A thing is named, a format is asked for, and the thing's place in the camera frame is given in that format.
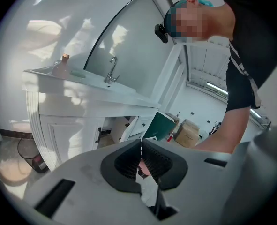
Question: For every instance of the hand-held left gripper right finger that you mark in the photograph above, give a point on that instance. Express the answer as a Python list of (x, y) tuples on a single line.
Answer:
[(166, 167)]

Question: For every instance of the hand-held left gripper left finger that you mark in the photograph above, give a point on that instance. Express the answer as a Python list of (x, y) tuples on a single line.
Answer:
[(119, 170)]

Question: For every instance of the white cabinet door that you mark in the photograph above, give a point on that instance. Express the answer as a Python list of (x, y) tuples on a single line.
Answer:
[(68, 139), (129, 131)]

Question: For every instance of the person's left forearm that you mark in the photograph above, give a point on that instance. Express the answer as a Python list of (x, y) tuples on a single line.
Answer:
[(222, 132)]

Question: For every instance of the white vanity cabinet with sink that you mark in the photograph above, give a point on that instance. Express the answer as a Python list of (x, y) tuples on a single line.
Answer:
[(82, 95)]

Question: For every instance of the large cardboard box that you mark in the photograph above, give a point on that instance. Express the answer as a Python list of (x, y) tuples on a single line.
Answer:
[(186, 138)]

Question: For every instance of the white and green bathtub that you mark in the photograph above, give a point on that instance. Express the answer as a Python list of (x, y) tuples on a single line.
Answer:
[(161, 125)]

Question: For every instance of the white drawer with black knob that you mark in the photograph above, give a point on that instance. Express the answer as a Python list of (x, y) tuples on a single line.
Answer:
[(145, 125)]

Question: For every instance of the small cardboard box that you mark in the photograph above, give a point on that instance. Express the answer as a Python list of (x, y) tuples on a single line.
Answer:
[(192, 125)]

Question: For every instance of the fluorescent tube light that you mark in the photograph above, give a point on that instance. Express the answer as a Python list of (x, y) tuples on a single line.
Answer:
[(216, 88)]

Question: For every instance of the chrome faucet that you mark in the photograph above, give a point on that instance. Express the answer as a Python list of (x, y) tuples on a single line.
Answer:
[(110, 74)]

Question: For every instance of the brown bottle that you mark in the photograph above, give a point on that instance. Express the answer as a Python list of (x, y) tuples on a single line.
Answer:
[(61, 68)]

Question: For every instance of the grey glass panel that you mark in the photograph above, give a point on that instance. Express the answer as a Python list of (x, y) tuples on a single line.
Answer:
[(133, 50)]

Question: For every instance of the person's head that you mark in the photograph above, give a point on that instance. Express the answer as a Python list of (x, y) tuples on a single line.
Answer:
[(192, 17)]

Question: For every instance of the person's black clothing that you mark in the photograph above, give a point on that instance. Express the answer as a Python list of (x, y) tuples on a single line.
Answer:
[(257, 43)]

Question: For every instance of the teal headband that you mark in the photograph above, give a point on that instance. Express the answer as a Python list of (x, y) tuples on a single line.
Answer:
[(173, 7)]

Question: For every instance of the white window frame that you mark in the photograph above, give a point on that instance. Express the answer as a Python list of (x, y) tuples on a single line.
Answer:
[(175, 78)]

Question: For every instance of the black head-mounted camera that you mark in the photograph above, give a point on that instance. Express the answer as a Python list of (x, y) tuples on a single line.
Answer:
[(161, 33)]

